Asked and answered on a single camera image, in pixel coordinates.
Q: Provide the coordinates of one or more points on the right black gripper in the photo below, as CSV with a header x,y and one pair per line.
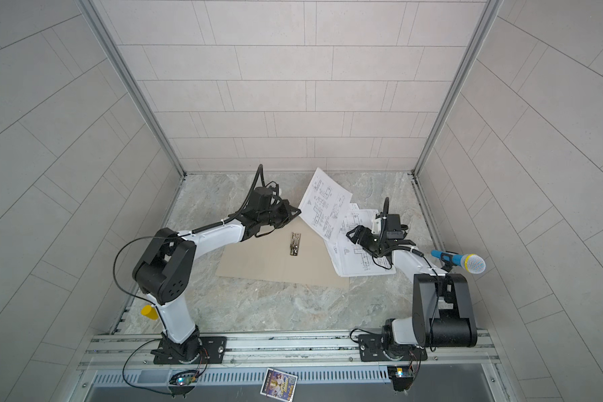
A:
x,y
363,240

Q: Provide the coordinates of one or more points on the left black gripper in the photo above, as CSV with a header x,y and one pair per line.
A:
x,y
286,209

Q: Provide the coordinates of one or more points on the printed drawing sheet top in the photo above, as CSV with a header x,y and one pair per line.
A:
x,y
324,206

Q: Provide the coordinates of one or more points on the beige cardboard folder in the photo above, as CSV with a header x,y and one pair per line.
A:
x,y
268,259

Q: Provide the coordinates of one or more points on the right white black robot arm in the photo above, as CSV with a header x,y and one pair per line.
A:
x,y
442,314

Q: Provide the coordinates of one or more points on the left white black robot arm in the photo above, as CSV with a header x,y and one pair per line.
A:
x,y
164,269

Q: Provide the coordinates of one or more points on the metal folder clip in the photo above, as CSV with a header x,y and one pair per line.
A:
x,y
295,243

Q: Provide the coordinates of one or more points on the stack of printed sheets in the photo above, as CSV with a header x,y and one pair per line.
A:
x,y
351,260

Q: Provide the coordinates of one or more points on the blue yellow toy microphone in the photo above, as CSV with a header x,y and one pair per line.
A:
x,y
471,263

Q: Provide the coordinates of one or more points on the right circuit board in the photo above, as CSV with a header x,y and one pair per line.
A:
x,y
401,377

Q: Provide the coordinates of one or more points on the colourful picture card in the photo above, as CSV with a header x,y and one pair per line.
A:
x,y
279,385

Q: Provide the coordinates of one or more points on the yellow cylinder block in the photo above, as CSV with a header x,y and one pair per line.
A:
x,y
150,312

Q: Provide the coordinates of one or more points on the left green circuit board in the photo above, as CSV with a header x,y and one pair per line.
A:
x,y
187,378

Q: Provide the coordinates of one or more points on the aluminium mounting rail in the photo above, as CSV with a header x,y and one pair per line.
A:
x,y
277,350

